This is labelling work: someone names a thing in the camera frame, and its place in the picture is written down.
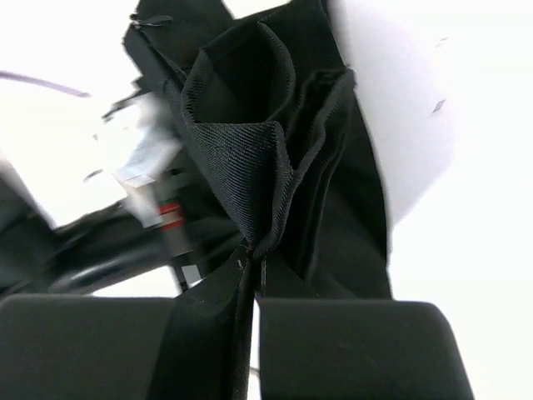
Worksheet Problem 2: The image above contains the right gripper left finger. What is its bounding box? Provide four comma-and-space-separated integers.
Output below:
1, 246, 253, 399

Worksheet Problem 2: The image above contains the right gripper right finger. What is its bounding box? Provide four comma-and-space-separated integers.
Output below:
257, 253, 476, 400

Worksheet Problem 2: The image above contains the black pleated skirt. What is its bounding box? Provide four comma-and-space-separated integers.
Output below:
124, 1, 391, 399

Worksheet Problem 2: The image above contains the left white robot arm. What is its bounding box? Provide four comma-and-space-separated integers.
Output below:
1, 72, 193, 297

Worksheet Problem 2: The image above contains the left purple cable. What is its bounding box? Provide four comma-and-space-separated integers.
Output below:
0, 70, 92, 99

